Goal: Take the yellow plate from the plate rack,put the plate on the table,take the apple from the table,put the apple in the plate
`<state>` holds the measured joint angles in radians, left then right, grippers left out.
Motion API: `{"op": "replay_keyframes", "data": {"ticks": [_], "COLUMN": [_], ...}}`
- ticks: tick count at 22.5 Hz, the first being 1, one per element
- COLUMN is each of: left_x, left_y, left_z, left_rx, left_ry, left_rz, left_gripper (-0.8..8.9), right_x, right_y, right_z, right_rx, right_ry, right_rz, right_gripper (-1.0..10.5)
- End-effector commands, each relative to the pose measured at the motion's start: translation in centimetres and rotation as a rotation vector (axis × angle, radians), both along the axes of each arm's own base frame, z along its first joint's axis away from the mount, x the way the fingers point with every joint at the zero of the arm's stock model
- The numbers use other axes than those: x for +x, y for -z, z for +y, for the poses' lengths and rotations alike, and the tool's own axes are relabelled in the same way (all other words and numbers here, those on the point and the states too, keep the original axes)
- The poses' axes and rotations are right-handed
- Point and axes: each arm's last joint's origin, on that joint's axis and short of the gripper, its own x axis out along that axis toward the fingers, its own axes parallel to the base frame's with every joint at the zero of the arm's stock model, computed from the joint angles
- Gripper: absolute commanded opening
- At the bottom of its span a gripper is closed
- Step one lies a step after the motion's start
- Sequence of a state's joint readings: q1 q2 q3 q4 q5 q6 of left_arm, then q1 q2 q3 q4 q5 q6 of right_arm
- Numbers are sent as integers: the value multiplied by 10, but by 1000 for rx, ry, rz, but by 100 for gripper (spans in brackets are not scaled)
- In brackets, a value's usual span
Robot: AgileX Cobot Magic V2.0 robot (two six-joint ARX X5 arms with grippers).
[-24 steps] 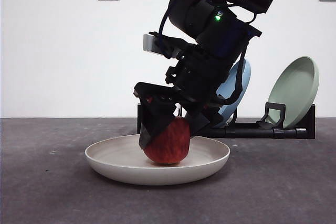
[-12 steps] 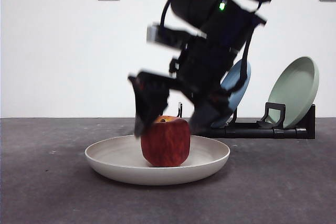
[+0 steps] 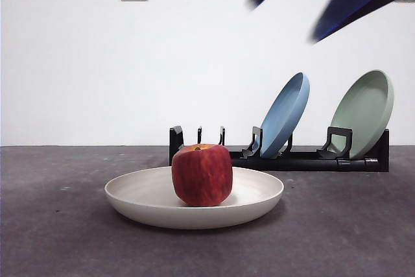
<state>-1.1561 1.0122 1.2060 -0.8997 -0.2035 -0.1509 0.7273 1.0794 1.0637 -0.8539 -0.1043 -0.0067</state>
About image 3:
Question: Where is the red apple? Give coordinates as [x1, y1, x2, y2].
[171, 143, 233, 208]

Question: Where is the cream yellow plate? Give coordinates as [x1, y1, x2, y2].
[104, 165, 285, 230]

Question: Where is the green plate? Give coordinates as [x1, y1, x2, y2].
[327, 69, 395, 160]

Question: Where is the blue plate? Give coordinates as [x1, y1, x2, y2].
[259, 71, 311, 158]

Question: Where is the black plate rack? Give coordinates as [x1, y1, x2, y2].
[169, 125, 390, 173]

